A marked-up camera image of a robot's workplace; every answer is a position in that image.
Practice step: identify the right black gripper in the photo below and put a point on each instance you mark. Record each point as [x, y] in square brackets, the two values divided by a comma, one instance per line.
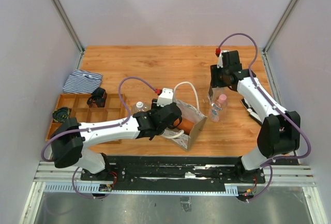
[215, 81]

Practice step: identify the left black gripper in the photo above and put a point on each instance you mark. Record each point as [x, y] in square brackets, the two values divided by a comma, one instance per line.
[155, 107]

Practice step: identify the pink cap clear bottle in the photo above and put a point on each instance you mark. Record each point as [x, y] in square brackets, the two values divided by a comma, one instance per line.
[218, 108]

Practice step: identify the canvas tote bag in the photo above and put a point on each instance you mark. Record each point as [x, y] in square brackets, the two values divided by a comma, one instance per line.
[193, 120]

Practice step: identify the orange bottle blue cap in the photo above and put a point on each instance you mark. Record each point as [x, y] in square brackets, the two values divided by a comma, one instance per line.
[184, 124]

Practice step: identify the wooden compartment tray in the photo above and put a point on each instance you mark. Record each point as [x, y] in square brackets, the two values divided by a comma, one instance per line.
[77, 103]

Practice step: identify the black white striped cloth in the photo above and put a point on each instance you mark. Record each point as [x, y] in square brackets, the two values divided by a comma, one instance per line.
[251, 111]

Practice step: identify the blue striped cloth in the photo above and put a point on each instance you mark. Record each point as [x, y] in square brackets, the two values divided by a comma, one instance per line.
[82, 82]

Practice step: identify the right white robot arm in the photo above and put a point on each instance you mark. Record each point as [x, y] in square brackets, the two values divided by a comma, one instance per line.
[278, 134]

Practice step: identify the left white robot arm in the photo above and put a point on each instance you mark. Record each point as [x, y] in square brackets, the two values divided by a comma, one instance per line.
[70, 143]

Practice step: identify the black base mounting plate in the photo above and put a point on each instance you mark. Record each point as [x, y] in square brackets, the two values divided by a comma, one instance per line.
[172, 173]

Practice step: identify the black rolled belt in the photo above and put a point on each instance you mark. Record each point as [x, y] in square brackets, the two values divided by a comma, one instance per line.
[98, 98]

